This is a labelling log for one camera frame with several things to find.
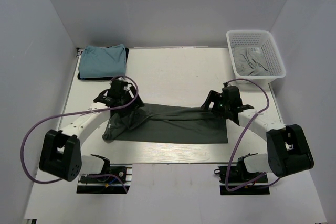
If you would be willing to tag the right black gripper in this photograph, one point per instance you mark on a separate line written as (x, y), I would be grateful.
(214, 96)

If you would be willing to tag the dark grey t-shirt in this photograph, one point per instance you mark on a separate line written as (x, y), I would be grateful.
(167, 124)

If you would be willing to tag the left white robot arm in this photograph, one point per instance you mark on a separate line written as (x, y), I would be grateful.
(61, 152)

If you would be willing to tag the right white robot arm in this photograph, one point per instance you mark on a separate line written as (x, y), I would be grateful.
(287, 152)

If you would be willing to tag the white plastic basket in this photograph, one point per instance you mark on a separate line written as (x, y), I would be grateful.
(264, 41)

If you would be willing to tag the light grey t-shirt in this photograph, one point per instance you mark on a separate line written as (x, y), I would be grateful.
(249, 61)

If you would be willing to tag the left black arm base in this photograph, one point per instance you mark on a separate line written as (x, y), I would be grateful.
(115, 178)

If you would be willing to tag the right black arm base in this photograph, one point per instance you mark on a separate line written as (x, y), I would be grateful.
(238, 175)

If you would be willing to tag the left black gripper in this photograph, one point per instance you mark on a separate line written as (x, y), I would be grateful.
(138, 103)

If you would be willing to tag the folded light blue t-shirt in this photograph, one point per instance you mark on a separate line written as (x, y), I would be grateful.
(103, 61)

